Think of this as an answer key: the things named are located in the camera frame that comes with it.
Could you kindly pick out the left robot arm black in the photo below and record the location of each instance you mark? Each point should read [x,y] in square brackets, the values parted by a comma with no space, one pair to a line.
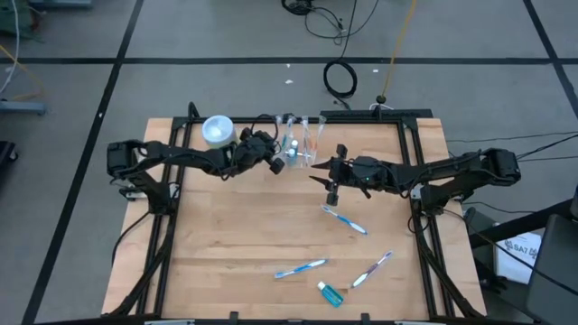
[171,155]

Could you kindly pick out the black pole stand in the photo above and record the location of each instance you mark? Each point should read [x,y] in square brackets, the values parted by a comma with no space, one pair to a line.
[382,98]

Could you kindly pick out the blue white toothbrush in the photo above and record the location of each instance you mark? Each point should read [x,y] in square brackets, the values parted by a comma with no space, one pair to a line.
[285,141]
[344,220]
[300,268]

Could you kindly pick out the teal mouthwash bottle white cap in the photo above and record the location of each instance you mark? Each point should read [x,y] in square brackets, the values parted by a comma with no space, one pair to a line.
[293,153]
[330,294]

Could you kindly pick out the grey blue floor bar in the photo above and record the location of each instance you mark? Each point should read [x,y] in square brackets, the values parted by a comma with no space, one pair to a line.
[22,107]

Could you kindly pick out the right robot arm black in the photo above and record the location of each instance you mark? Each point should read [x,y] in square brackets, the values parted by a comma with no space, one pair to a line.
[451,171]

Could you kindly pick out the black equipment case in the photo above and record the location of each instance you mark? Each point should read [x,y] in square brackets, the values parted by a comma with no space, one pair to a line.
[553,271]

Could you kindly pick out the white round cup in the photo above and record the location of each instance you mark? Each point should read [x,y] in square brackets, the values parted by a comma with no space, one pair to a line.
[219,131]

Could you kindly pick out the white printed box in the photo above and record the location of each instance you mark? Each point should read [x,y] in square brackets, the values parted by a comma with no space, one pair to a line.
[517,257]

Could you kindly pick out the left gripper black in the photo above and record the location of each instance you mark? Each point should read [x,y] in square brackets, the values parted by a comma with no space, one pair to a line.
[253,151]

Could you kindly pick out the clear acrylic organizer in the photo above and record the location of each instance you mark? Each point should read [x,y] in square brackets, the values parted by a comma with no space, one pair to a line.
[302,163]

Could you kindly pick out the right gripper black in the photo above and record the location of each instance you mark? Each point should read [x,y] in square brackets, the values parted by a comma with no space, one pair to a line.
[352,173]

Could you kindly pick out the green machine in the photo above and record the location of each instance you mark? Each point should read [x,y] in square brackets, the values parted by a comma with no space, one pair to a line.
[18,18]

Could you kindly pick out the black frame clamp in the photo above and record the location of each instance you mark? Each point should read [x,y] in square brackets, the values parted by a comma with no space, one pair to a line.
[365,318]
[233,317]

